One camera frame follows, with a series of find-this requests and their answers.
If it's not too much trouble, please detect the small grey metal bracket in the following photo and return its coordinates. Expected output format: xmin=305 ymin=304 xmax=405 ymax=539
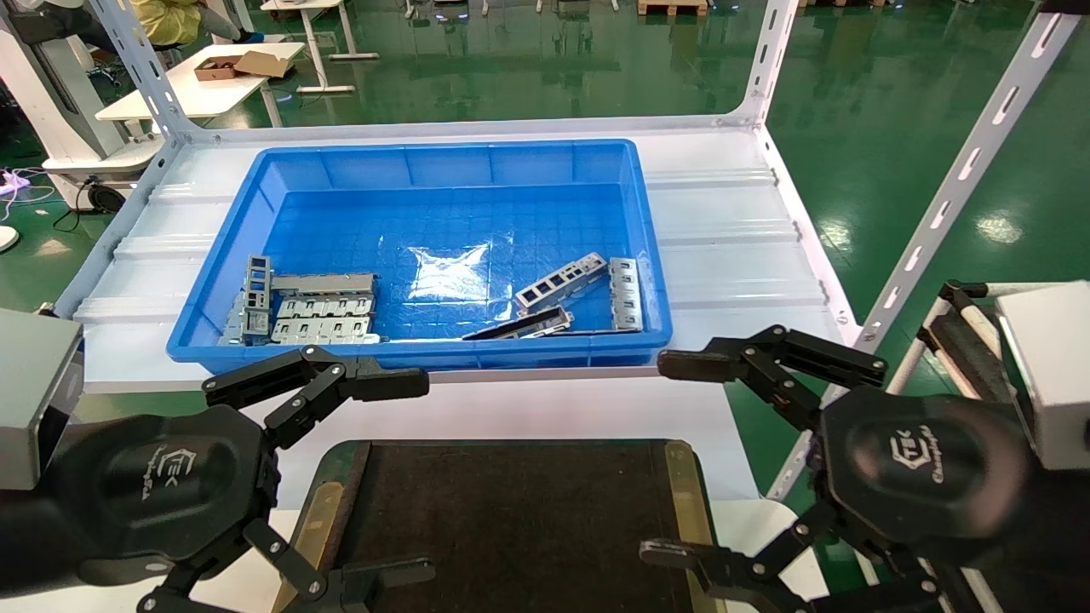
xmin=218 ymin=294 xmax=250 ymax=346

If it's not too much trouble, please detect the perforated silver metal bracket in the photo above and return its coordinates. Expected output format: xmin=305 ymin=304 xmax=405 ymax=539
xmin=514 ymin=252 xmax=610 ymax=309

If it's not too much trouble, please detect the clear plastic film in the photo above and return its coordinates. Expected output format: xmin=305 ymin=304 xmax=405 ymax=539
xmin=407 ymin=243 xmax=493 ymax=304

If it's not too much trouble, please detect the white desk with legs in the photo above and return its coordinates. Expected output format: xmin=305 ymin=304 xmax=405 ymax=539
xmin=260 ymin=0 xmax=380 ymax=93

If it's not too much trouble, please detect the blue plastic bin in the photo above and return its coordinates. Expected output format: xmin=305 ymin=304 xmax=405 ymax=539
xmin=166 ymin=139 xmax=674 ymax=377

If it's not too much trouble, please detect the stack of grey brackets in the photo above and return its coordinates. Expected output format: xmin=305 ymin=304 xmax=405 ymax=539
xmin=271 ymin=317 xmax=382 ymax=345

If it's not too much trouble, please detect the silver slotted metal bracket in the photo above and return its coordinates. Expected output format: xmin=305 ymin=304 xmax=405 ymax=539
xmin=608 ymin=256 xmax=645 ymax=334

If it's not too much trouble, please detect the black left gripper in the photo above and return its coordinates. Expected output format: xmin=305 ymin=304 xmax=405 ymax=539
xmin=0 ymin=345 xmax=437 ymax=613

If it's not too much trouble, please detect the white work table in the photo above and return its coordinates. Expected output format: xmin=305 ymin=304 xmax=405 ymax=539
xmin=95 ymin=41 xmax=306 ymax=129

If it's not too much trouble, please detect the white machine base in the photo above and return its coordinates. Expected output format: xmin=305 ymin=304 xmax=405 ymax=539
xmin=0 ymin=0 xmax=167 ymax=181

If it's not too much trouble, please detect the grey windowed metal bracket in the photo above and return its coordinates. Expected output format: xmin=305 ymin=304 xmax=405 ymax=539
xmin=243 ymin=255 xmax=273 ymax=338

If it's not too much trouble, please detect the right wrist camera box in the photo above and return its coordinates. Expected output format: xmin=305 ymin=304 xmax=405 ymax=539
xmin=995 ymin=281 xmax=1090 ymax=471

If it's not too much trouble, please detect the open cardboard box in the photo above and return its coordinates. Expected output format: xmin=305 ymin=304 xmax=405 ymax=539
xmin=194 ymin=51 xmax=292 ymax=83

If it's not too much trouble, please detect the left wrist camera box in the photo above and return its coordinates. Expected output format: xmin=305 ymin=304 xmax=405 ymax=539
xmin=0 ymin=308 xmax=84 ymax=491

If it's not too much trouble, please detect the white metal shelf rack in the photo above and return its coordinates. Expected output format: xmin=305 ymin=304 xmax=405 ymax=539
xmin=53 ymin=0 xmax=1084 ymax=503

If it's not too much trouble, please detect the black container tray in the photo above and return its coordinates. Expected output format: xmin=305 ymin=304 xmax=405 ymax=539
xmin=271 ymin=438 xmax=725 ymax=613

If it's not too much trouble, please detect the dark long metal bracket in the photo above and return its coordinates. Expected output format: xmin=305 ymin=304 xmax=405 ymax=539
xmin=462 ymin=306 xmax=575 ymax=341

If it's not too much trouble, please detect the person in yellow jacket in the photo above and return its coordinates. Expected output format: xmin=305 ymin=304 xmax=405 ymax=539
xmin=129 ymin=0 xmax=256 ymax=48

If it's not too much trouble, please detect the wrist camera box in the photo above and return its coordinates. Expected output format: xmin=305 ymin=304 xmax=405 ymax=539
xmin=995 ymin=281 xmax=1090 ymax=471
xmin=0 ymin=308 xmax=84 ymax=491

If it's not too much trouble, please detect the silver notched metal bracket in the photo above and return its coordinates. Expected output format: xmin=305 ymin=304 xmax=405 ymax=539
xmin=277 ymin=295 xmax=376 ymax=320

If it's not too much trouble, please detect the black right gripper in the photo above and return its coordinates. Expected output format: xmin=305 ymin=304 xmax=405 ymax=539
xmin=640 ymin=325 xmax=1090 ymax=613

